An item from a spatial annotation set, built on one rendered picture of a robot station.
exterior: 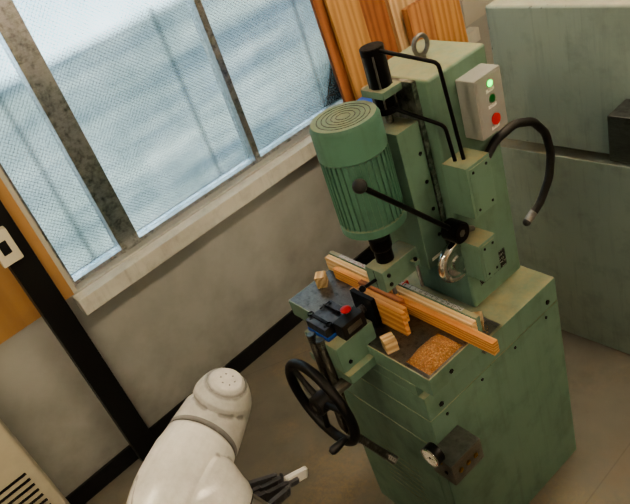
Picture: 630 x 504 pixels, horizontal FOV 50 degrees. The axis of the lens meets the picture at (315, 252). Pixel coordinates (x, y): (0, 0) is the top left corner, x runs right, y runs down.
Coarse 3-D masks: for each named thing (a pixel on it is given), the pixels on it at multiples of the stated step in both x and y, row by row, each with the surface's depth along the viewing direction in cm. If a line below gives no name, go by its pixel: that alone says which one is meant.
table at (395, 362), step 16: (304, 288) 214; (320, 288) 212; (336, 288) 209; (304, 304) 208; (320, 304) 205; (352, 304) 201; (416, 320) 187; (400, 336) 183; (416, 336) 182; (432, 336) 180; (448, 336) 178; (384, 352) 180; (400, 352) 178; (464, 352) 174; (352, 368) 183; (368, 368) 185; (400, 368) 176; (416, 368) 172; (448, 368) 171; (352, 384) 182; (416, 384) 174; (432, 384) 169
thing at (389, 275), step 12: (396, 252) 186; (408, 252) 184; (372, 264) 185; (384, 264) 183; (396, 264) 183; (408, 264) 186; (420, 264) 189; (372, 276) 185; (384, 276) 181; (396, 276) 184; (384, 288) 183
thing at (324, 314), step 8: (328, 304) 188; (336, 304) 187; (320, 312) 186; (328, 312) 185; (352, 312) 180; (360, 312) 179; (312, 320) 184; (328, 320) 182; (336, 320) 180; (344, 320) 179; (352, 320) 178; (360, 320) 180; (312, 328) 185; (320, 328) 180; (328, 328) 180; (336, 328) 179; (344, 328) 177; (352, 328) 179; (360, 328) 181; (320, 336) 183; (328, 336) 180; (344, 336) 178
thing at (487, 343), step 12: (336, 276) 212; (348, 276) 206; (360, 276) 204; (408, 300) 188; (408, 312) 189; (420, 312) 184; (432, 312) 181; (432, 324) 183; (444, 324) 178; (456, 324) 175; (456, 336) 177; (468, 336) 172; (480, 336) 169; (480, 348) 171; (492, 348) 167
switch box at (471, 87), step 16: (480, 64) 168; (464, 80) 163; (480, 80) 162; (496, 80) 166; (464, 96) 166; (480, 96) 164; (496, 96) 167; (464, 112) 169; (480, 112) 165; (464, 128) 172; (480, 128) 168; (496, 128) 171
